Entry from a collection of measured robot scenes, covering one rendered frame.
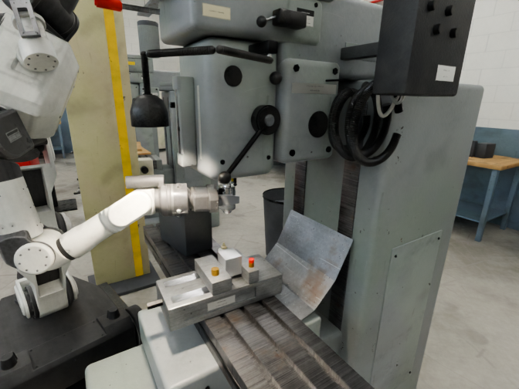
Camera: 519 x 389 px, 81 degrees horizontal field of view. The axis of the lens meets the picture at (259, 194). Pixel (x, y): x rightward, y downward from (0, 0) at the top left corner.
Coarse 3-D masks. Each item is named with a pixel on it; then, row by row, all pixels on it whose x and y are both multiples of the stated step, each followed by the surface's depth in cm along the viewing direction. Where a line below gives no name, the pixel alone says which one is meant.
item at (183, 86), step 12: (180, 84) 69; (192, 84) 71; (180, 96) 70; (192, 96) 71; (180, 108) 71; (192, 108) 72; (180, 120) 72; (192, 120) 73; (180, 132) 73; (192, 132) 74; (180, 144) 74; (192, 144) 74; (180, 156) 75; (192, 156) 75
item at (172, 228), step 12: (168, 216) 121; (192, 216) 114; (204, 216) 117; (168, 228) 123; (180, 228) 115; (192, 228) 115; (204, 228) 119; (168, 240) 125; (180, 240) 117; (192, 240) 116; (204, 240) 120; (192, 252) 117
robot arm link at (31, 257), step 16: (0, 192) 66; (16, 192) 68; (0, 208) 67; (16, 208) 68; (32, 208) 73; (0, 224) 67; (16, 224) 69; (32, 224) 71; (0, 240) 67; (16, 240) 68; (16, 256) 68; (32, 256) 69; (48, 256) 70; (32, 272) 70
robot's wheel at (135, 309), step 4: (128, 308) 136; (132, 308) 136; (136, 308) 136; (140, 308) 136; (128, 312) 135; (132, 312) 133; (136, 312) 133; (132, 316) 132; (136, 316) 132; (132, 320) 137; (136, 320) 131; (136, 324) 130; (136, 328) 131; (140, 336) 130; (136, 340) 139; (140, 340) 131; (140, 344) 132
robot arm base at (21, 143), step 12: (0, 120) 65; (12, 120) 68; (0, 132) 64; (12, 132) 68; (24, 132) 71; (0, 144) 63; (12, 144) 67; (24, 144) 71; (0, 156) 66; (12, 156) 67
